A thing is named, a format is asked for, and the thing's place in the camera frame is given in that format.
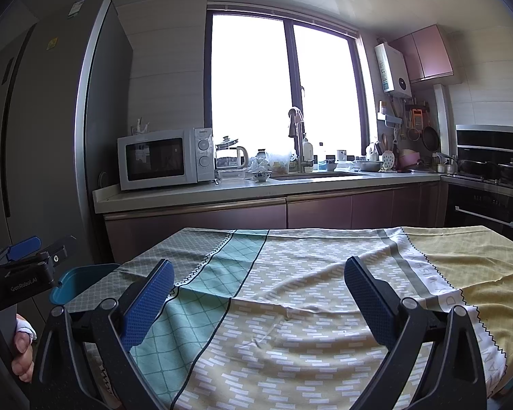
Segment mauve base cabinets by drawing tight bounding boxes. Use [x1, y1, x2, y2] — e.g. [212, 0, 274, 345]
[104, 181, 443, 265]

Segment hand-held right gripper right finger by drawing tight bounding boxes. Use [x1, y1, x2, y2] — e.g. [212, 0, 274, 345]
[344, 256, 488, 410]

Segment clear plastic bag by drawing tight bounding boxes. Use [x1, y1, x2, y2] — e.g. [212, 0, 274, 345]
[256, 149, 298, 172]

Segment steel kitchen faucet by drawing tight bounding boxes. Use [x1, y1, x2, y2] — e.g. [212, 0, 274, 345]
[288, 108, 315, 172]

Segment black wok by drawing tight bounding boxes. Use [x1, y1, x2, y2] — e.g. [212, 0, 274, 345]
[458, 159, 497, 177]

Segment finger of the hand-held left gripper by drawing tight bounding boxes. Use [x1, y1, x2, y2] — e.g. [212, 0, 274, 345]
[34, 234, 77, 272]
[0, 236, 42, 266]

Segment white water heater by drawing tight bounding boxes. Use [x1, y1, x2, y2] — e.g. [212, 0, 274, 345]
[374, 43, 412, 99]

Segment glass kettle white handle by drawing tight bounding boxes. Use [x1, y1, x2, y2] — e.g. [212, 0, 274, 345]
[216, 145, 249, 170]

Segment grey refrigerator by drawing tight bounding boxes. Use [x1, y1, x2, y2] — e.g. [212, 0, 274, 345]
[0, 0, 134, 321]

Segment white microwave oven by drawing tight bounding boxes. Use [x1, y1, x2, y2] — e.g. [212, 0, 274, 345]
[117, 128, 215, 191]

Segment white kitchen countertop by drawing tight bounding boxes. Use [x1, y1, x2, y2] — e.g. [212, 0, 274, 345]
[93, 171, 443, 214]

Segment white pipe column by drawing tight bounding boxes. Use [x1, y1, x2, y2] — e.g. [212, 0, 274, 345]
[433, 84, 454, 167]

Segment pink wall cabinet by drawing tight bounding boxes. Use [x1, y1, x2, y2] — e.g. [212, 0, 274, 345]
[389, 25, 454, 84]

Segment patterned green yellow tablecloth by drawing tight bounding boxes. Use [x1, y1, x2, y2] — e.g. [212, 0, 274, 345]
[62, 225, 513, 410]

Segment black built-in oven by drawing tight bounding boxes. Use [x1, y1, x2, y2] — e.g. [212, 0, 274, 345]
[440, 181, 513, 248]

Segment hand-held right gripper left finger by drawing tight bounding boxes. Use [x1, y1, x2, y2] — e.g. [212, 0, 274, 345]
[30, 258, 176, 410]

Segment person's left hand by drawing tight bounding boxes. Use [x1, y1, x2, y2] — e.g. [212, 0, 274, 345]
[0, 314, 37, 383]

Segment teal plastic bin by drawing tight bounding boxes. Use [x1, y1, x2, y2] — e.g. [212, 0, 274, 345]
[50, 263, 120, 306]

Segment hanging black frying pan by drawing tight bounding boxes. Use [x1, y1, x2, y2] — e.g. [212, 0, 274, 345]
[422, 126, 440, 151]

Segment white wall shelf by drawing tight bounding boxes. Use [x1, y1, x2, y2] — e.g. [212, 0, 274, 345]
[376, 112, 403, 128]

